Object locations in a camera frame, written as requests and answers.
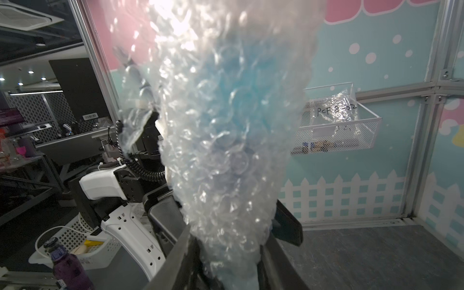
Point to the clear plastic bag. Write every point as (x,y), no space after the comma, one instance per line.
(339,108)

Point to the purple drink bottle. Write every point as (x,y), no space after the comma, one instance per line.
(67,268)

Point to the white perforated storage basket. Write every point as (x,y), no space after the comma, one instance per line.
(94,249)

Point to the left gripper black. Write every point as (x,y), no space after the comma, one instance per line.
(165,217)

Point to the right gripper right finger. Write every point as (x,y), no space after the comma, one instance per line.
(275,271)

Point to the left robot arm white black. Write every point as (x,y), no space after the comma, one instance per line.
(147,220)

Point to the clear bubble wrap sheet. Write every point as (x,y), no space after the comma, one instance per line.
(176,53)

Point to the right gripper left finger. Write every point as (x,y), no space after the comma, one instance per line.
(180,270)

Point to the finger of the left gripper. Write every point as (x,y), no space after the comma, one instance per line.
(286,227)

